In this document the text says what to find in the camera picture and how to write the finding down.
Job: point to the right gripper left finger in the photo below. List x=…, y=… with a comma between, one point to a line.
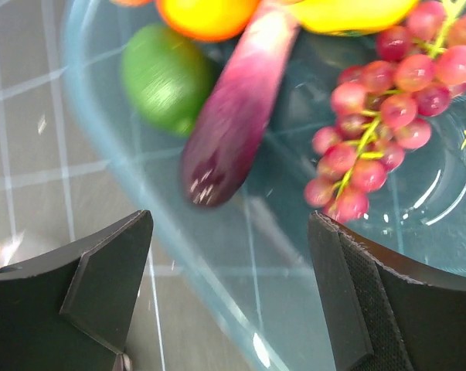
x=71, y=308

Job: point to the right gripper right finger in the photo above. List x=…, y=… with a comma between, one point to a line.
x=385, y=311

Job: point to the purple eggplant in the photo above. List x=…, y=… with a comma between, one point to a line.
x=219, y=153

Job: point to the blue plastic basket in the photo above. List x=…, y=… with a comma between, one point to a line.
x=249, y=259

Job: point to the light pink grape bunch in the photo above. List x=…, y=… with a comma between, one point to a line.
x=383, y=108

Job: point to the green lime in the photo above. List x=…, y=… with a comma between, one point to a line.
x=167, y=78

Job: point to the yellow lemon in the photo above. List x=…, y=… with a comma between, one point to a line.
x=346, y=17

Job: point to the orange fruit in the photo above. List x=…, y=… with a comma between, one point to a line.
x=207, y=20

